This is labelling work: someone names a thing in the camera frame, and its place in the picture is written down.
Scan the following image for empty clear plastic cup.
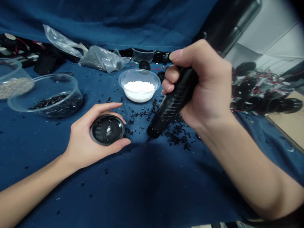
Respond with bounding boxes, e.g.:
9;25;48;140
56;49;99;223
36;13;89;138
131;47;157;64

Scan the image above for black round plastic housing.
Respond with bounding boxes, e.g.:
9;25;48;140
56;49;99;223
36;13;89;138
89;114;126;146

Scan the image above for blue cloth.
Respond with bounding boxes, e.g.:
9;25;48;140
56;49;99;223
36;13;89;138
0;0;304;228

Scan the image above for clear bowl of black screws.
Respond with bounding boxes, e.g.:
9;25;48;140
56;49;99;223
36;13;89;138
7;73;84;118

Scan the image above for person's left hand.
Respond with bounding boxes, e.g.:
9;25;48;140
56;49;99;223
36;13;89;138
62;102;131;170

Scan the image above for heap of black wired parts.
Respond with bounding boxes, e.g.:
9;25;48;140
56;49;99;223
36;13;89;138
0;33;74;76

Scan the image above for plastic bag of grey parts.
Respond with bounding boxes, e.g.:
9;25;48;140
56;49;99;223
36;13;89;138
78;45;131;73

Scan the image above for clear bowl of silver screws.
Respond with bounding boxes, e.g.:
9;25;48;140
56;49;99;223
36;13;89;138
0;58;35;101

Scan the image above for clear cup of white pellets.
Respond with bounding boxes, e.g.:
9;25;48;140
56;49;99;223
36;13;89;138
118;68;161;104

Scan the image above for pile of black wired housings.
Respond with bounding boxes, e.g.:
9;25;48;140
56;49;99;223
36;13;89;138
230;59;304;117

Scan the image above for black electric screwdriver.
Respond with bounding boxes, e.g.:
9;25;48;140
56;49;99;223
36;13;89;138
146;65;200;143

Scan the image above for scattered black pellets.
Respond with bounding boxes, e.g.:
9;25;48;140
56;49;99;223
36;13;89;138
78;69;202;152

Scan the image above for empty clear plastic bag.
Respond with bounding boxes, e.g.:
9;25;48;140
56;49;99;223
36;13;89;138
42;24;89;59

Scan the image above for person's right hand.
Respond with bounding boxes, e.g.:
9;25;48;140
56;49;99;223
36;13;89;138
161;39;236;131

